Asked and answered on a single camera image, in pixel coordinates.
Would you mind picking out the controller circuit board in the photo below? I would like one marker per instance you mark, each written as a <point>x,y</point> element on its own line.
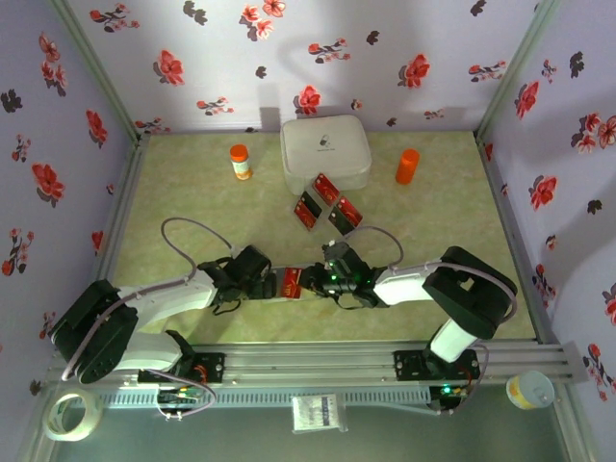
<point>450,392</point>
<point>178,397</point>

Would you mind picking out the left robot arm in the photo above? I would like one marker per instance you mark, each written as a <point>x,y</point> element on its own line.
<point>163,303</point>

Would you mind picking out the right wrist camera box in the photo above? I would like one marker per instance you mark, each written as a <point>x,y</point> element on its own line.
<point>336,250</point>

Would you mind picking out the black card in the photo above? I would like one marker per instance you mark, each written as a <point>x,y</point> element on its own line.
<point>341,224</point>
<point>310,202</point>

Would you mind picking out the group of red-black packets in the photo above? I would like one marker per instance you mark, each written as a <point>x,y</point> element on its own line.
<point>327,207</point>

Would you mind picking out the plastic bag with label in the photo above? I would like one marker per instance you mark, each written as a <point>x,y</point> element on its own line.
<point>318,414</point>

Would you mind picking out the white zippered pill case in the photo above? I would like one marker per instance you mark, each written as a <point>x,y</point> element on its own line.
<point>327,149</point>

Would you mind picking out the red VIP card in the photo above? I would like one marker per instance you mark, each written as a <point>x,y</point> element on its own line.
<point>291,284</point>
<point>350,210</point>
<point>325,187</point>
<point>306,219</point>

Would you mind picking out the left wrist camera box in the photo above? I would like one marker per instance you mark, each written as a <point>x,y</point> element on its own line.
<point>238,250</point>

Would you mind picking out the orange capped pill bottle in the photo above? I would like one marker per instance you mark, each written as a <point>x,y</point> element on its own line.
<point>240,162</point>

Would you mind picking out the clear tape roll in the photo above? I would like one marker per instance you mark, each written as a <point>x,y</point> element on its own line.
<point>53,418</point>

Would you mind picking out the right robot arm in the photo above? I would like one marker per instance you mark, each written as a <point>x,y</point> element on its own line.
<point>471,293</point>

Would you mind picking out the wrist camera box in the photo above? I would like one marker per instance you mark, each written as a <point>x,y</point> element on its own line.
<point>336,250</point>
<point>238,250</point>

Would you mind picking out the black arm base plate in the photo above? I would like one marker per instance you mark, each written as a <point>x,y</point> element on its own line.
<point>209,368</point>
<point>409,366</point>

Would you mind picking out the aluminium frame post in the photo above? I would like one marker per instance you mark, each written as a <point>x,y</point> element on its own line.
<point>98,67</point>
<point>515,67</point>

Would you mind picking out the orange cylinder container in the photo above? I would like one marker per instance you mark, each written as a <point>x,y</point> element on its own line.
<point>407,167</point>

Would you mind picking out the white yellow round container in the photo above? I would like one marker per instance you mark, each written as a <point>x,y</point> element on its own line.
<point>529,391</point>

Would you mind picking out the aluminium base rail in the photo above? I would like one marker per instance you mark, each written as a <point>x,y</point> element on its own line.
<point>308,363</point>

